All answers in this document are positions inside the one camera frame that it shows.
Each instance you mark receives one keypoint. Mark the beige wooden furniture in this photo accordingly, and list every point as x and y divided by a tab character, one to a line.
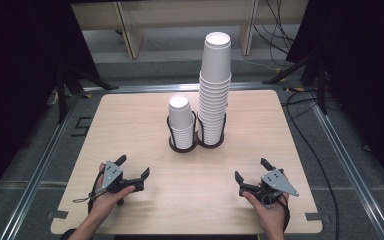
131	36

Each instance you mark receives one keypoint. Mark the short stack of paper cups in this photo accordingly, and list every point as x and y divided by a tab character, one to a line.
180	116

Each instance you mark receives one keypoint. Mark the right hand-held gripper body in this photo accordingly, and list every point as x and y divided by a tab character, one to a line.
276	181

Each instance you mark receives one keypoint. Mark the single white paper cup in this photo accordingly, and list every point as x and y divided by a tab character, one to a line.
216	60

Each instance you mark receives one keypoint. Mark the black round object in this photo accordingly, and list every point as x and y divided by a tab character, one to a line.
67	235

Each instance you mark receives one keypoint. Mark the black tripod stand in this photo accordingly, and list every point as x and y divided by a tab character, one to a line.
61	93
321	90

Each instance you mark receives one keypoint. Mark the black curtain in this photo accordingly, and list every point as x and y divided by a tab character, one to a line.
20	83
370	83

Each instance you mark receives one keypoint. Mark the tall stack of paper cups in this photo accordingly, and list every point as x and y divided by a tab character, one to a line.
213	110

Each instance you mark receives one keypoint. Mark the metal floor rail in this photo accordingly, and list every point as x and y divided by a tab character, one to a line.
353	173
35	180
166	87

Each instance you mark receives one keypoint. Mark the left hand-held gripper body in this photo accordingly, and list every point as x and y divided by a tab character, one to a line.
111	175

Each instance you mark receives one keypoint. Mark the person's left hand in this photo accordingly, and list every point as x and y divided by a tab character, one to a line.
105	203

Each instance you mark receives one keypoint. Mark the person's right hand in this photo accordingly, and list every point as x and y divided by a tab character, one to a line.
273	216

